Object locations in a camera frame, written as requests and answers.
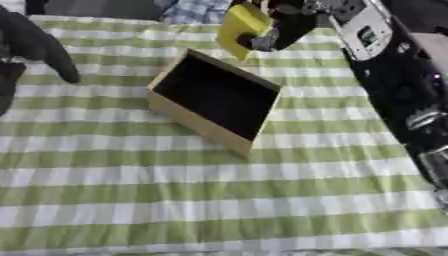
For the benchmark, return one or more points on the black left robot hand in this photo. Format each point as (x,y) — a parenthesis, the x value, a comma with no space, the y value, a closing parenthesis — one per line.
(32,43)

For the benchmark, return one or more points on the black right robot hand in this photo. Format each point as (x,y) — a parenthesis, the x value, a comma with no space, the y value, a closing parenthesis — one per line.
(291,23)

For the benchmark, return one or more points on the yellow block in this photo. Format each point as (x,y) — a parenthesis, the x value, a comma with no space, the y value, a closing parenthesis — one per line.
(245,26)

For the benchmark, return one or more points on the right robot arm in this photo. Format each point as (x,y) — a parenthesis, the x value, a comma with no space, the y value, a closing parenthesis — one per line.
(402,76)

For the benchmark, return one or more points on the tan cardboard box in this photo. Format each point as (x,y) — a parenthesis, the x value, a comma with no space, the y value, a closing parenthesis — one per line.
(213,100)

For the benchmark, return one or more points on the person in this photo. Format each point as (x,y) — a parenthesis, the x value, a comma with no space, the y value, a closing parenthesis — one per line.
(195,10)

